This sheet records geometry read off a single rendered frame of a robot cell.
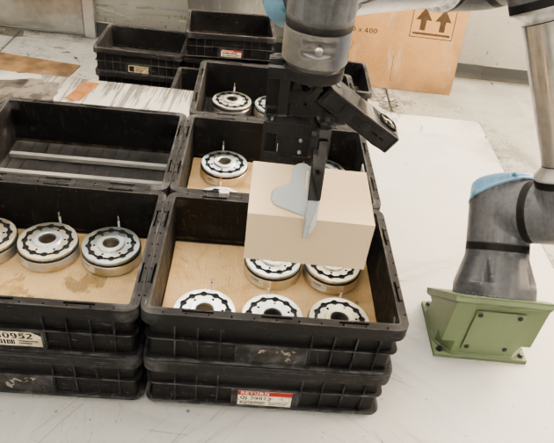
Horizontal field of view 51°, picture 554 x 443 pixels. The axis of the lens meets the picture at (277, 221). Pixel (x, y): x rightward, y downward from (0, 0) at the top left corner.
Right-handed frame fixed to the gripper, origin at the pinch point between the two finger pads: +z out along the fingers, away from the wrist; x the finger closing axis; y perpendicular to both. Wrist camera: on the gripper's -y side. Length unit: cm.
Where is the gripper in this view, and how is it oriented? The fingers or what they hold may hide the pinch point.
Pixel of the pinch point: (309, 205)
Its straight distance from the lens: 78.7
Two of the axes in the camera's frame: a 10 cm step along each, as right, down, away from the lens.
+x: -0.3, 6.2, -7.9
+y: -9.9, -0.9, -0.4
